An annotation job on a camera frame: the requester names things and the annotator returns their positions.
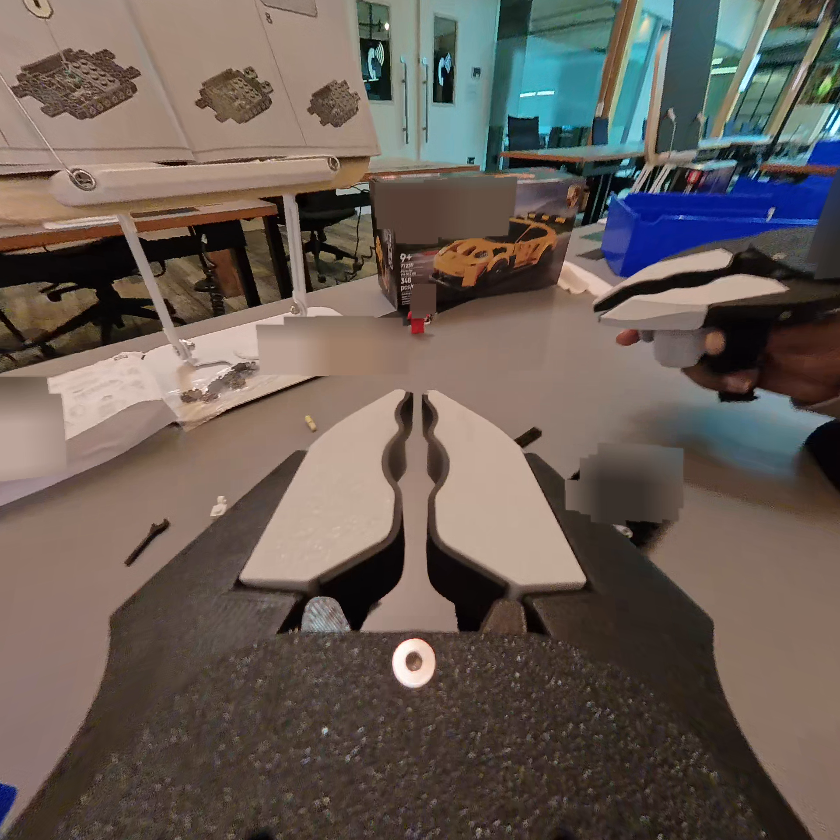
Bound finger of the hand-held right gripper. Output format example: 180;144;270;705
599;273;790;332
592;248;736;312

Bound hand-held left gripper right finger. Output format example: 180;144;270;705
420;390;587;627

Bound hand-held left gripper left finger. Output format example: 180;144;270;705
238;388;413;627

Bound black brick model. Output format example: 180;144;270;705
613;520;672;551

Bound grey desk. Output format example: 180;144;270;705
0;223;840;840

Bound brown edged office desk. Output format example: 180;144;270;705
499;141;657;224
0;197;293;368

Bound person's right hand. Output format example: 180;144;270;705
617;315;840;421

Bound white paper sheet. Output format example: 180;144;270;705
561;262;621;299

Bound toy car box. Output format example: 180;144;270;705
369;169;586;315

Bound person's dark clothing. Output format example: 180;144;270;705
804;420;840;490

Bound clear plastic parts bag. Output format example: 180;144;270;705
163;360;262;431

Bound black toy wrench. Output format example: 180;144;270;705
124;518;171;567

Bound black office chair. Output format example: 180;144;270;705
505;115;546;153
295;190;368;290
0;252;185;355

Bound open instruction booklet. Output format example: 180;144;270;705
0;351;181;506

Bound white door with window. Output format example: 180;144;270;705
416;0;463;165
354;0;414;161

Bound white book stand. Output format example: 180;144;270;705
0;152;382;370

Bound open instruction book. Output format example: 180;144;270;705
0;0;383;177

